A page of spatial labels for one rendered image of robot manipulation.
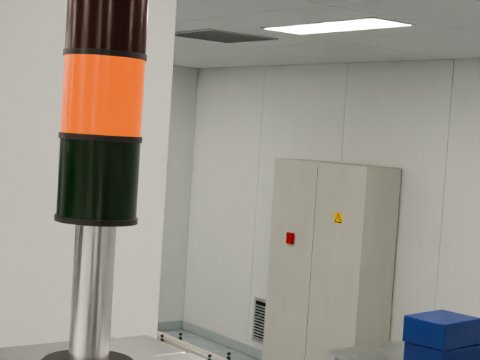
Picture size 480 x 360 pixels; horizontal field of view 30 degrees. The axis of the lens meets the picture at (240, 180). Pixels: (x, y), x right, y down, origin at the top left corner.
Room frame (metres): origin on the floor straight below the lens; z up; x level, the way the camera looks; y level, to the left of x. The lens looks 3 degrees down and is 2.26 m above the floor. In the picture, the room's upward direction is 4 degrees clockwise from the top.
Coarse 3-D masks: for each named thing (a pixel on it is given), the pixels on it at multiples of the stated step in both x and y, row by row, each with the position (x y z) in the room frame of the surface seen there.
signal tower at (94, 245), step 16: (80, 48) 0.53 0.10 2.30; (80, 224) 0.52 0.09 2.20; (96, 224) 0.52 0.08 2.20; (112, 224) 0.53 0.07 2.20; (128, 224) 0.53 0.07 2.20; (80, 240) 0.54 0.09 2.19; (96, 240) 0.54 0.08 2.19; (112, 240) 0.54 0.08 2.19; (80, 256) 0.54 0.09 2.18; (96, 256) 0.54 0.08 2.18; (112, 256) 0.54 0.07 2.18; (80, 272) 0.54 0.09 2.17; (96, 272) 0.54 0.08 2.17; (112, 272) 0.55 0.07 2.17; (80, 288) 0.54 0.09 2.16; (96, 288) 0.54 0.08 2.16; (112, 288) 0.55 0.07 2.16; (80, 304) 0.54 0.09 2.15; (96, 304) 0.54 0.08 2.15; (80, 320) 0.54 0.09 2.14; (96, 320) 0.54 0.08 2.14; (80, 336) 0.54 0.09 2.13; (96, 336) 0.54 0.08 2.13; (64, 352) 0.56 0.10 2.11; (80, 352) 0.54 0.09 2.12; (96, 352) 0.54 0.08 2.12; (112, 352) 0.57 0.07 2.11
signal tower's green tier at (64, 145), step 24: (72, 144) 0.53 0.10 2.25; (96, 144) 0.52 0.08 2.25; (120, 144) 0.53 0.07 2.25; (72, 168) 0.53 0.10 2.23; (96, 168) 0.52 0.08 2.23; (120, 168) 0.53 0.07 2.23; (72, 192) 0.53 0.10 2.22; (96, 192) 0.52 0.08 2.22; (120, 192) 0.53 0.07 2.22; (72, 216) 0.53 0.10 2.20; (96, 216) 0.52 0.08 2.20; (120, 216) 0.53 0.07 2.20
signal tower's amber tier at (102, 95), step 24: (72, 72) 0.53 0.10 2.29; (96, 72) 0.52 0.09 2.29; (120, 72) 0.53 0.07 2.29; (144, 72) 0.55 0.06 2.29; (72, 96) 0.53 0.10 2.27; (96, 96) 0.52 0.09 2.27; (120, 96) 0.53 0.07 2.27; (72, 120) 0.53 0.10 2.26; (96, 120) 0.52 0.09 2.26; (120, 120) 0.53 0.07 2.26
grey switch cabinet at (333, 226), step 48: (288, 192) 8.04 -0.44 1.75; (336, 192) 7.53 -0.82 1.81; (384, 192) 7.38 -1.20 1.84; (288, 240) 7.96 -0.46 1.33; (336, 240) 7.49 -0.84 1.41; (384, 240) 7.41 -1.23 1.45; (288, 288) 7.97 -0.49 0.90; (336, 288) 7.46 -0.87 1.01; (384, 288) 7.43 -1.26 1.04; (288, 336) 7.93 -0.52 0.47; (336, 336) 7.43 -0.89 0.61; (384, 336) 7.46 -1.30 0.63
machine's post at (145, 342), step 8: (136, 336) 0.67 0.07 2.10; (144, 336) 0.67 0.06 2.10; (136, 344) 0.65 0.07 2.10; (144, 344) 0.65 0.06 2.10; (152, 344) 0.65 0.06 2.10; (160, 344) 0.65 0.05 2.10; (168, 344) 0.65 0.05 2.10; (152, 352) 0.63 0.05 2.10; (160, 352) 0.63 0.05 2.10; (168, 352) 0.63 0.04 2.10; (176, 352) 0.63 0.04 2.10; (184, 352) 0.64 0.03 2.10
